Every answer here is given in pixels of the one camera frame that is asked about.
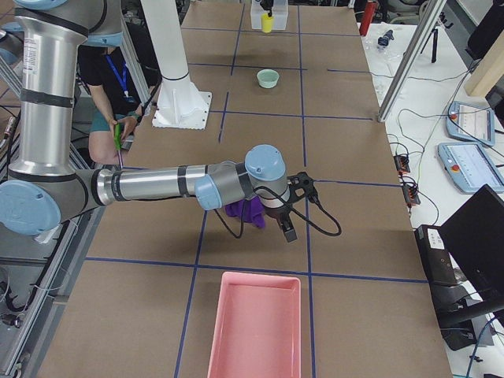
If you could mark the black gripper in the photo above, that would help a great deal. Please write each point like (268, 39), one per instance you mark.
(277, 213)
(267, 5)

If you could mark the yellow plastic cup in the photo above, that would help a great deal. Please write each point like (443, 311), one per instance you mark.
(267, 22)

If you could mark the purple cloth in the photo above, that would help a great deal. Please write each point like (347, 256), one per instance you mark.
(251, 211)

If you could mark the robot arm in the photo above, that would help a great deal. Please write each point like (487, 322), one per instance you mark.
(42, 189)

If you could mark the black computer box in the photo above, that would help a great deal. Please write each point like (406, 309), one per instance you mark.
(435, 258)

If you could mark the clear plastic bin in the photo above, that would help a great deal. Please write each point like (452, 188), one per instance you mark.
(279, 12)

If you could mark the mint green bowl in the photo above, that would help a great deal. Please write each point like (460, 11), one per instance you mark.
(267, 78)

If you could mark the red bottle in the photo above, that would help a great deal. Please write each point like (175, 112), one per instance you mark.
(369, 11)

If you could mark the pink plastic bin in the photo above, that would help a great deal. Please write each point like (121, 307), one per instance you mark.
(258, 328)

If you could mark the blue black tool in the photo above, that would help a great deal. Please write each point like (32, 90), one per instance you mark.
(384, 40)

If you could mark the orange black connector block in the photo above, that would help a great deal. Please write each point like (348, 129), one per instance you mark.
(402, 164)

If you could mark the black tripod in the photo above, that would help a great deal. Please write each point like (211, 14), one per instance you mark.
(434, 38)

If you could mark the seated person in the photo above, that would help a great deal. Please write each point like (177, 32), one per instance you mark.
(106, 73)

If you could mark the green pen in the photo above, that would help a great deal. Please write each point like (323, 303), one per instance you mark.
(118, 144)

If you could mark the black monitor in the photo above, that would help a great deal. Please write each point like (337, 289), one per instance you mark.
(474, 237)

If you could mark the lower teach pendant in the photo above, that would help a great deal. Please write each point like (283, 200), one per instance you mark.
(470, 167)

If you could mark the teach pendant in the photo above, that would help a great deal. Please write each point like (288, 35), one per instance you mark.
(471, 123)
(470, 167)

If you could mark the upper teach pendant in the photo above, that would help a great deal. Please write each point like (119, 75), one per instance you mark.
(471, 123)

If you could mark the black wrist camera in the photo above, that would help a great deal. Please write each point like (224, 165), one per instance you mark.
(301, 186)

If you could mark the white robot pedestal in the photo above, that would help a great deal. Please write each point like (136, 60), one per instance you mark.
(179, 104)

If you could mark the aluminium frame post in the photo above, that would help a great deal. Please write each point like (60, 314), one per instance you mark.
(420, 36)

